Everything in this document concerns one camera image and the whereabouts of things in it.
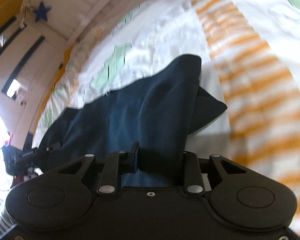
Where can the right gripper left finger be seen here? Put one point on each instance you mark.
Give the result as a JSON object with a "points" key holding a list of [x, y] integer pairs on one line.
{"points": [[115, 165]]}

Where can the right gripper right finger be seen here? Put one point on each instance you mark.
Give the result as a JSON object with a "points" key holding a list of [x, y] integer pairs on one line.
{"points": [[193, 184]]}

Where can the dark navy zip hoodie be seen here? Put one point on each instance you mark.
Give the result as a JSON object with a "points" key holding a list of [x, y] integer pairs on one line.
{"points": [[157, 112]]}

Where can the blue star decoration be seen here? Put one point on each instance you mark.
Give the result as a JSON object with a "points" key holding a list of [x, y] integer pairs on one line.
{"points": [[41, 12]]}

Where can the white leaf pattern duvet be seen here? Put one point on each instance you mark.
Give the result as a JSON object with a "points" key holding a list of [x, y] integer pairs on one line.
{"points": [[251, 61]]}

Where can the white wooden bed frame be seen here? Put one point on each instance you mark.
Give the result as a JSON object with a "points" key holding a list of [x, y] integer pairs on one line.
{"points": [[70, 20]]}

